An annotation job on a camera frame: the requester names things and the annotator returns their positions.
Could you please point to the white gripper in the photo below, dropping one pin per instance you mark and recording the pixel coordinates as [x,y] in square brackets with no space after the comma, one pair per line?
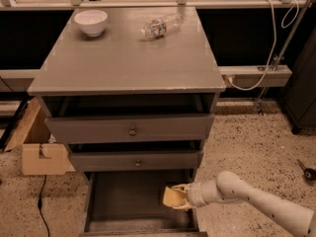
[195,195]

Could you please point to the yellow sponge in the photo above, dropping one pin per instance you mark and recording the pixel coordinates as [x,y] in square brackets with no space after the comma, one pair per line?
[173,198]

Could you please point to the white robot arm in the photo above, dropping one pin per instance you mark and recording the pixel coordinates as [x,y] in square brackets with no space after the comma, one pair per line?
[298,220]

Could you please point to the grey open bottom drawer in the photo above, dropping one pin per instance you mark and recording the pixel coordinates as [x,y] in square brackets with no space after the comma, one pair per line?
[130,204]

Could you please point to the grey middle drawer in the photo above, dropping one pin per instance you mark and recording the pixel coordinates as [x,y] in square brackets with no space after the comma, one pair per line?
[134,161]

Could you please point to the grey wooden drawer cabinet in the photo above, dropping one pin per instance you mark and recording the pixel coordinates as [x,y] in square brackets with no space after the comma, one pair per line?
[120,74]

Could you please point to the grey top drawer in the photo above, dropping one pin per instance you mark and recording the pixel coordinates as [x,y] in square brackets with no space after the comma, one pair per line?
[130,129]

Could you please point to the black caster wheel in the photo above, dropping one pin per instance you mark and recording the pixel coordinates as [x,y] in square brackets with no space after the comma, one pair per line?
[309,173]

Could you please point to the cardboard box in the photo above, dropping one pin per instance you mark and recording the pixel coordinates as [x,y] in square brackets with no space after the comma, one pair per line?
[41,155]

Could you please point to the dark cabinet at right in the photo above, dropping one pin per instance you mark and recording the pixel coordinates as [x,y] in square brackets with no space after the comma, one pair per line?
[299,97]

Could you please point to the metal stand pole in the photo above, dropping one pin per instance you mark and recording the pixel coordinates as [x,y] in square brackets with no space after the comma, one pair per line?
[272,66]

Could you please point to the clear plastic water bottle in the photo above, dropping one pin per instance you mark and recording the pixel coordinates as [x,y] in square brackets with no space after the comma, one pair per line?
[161,26]

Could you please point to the white ceramic bowl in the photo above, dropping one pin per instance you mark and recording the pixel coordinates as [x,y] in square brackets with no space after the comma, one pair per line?
[91,22]

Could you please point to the grey wall rail beam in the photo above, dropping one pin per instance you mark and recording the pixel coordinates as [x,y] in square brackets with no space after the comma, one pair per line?
[251,77]

